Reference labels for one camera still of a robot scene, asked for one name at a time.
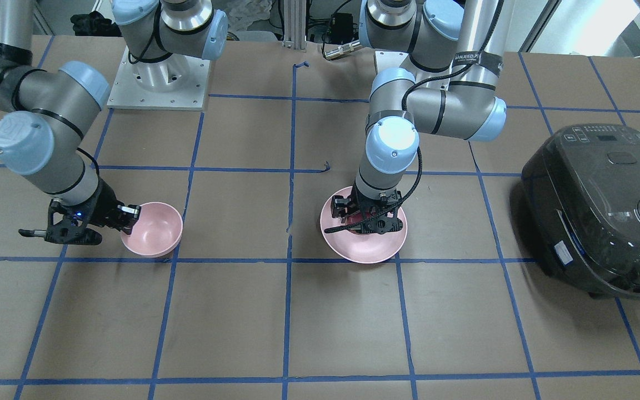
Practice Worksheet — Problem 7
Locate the black power box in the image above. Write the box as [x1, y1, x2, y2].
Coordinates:
[326, 12, 354, 44]

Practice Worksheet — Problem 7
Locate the silver metal connector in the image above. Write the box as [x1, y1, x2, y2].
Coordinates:
[322, 40, 365, 61]

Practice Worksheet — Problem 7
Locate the pink plate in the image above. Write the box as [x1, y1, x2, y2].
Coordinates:
[319, 197, 408, 264]

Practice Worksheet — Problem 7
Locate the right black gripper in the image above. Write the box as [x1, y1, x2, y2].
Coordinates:
[44, 179, 142, 246]

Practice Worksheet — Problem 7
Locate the pink bowl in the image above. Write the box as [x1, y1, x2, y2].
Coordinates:
[120, 202, 183, 258]

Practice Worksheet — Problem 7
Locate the aluminium frame post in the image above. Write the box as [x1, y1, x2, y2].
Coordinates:
[281, 0, 308, 52]

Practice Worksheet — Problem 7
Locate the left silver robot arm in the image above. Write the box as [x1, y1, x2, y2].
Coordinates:
[323, 1, 514, 234]

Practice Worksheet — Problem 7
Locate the dark grey rice cooker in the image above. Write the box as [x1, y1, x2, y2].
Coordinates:
[521, 123, 640, 301]

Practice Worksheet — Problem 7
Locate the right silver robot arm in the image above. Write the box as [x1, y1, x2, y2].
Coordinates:
[0, 1, 228, 245]

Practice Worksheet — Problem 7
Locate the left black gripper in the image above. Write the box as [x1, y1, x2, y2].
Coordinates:
[330, 186, 404, 234]

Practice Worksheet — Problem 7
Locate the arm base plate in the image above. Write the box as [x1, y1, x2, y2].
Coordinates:
[107, 49, 213, 111]
[375, 51, 408, 74]

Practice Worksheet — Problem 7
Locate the red apple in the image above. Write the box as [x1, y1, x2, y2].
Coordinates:
[346, 212, 376, 234]

